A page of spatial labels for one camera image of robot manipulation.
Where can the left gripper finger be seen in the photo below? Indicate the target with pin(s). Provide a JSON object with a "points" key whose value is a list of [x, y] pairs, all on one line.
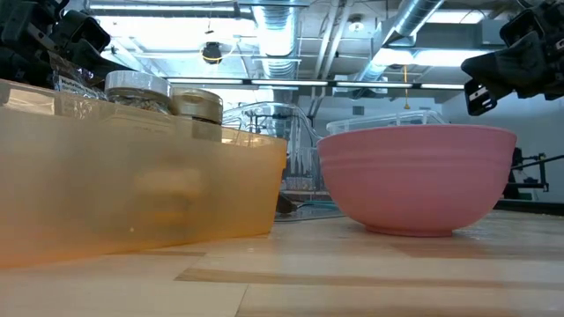
{"points": [[94, 61]]}

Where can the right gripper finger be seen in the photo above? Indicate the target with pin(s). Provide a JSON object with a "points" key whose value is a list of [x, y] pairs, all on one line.
{"points": [[515, 70], [479, 99]]}

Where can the brown orange ramen packet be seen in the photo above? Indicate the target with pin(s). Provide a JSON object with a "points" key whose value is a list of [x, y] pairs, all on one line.
{"points": [[72, 83]]}

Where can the bagel seasoning glass jar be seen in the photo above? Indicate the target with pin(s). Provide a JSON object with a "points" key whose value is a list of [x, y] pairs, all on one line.
{"points": [[136, 86]]}

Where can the pink bowl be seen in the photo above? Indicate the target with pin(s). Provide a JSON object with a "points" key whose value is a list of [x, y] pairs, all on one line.
{"points": [[416, 185]]}

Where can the spice jar with red lid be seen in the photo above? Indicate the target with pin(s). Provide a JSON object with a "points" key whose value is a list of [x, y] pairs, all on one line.
{"points": [[196, 105]]}

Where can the dark horizontal ceiling pipe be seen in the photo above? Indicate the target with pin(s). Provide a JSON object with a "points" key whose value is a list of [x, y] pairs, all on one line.
{"points": [[167, 11]]}

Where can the clear plastic bin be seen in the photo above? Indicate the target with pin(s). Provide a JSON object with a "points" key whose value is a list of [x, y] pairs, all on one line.
{"points": [[388, 120], [302, 176]]}

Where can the black round ceiling device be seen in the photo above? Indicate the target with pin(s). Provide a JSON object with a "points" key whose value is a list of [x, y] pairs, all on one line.
{"points": [[211, 53]]}

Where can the orange translucent plastic bin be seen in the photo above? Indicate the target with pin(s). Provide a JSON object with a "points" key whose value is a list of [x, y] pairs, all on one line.
{"points": [[61, 198]]}

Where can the long linear ceiling light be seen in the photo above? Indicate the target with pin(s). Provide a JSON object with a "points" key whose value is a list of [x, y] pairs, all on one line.
{"points": [[308, 83]]}

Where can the grey rectangular ceiling duct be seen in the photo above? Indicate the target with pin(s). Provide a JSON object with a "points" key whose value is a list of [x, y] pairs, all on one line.
{"points": [[454, 35]]}

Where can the black aluminium rig frame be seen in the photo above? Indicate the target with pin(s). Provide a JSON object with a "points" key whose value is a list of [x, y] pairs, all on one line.
{"points": [[543, 174]]}

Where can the smooth silver spiral duct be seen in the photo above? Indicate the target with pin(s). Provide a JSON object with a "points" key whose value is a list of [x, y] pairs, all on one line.
{"points": [[410, 17]]}

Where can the grey wall box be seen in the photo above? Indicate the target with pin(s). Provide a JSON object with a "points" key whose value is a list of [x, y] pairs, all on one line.
{"points": [[358, 110]]}

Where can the corrugated silver ventilation duct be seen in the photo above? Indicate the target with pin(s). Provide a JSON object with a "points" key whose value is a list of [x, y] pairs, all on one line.
{"points": [[277, 31]]}

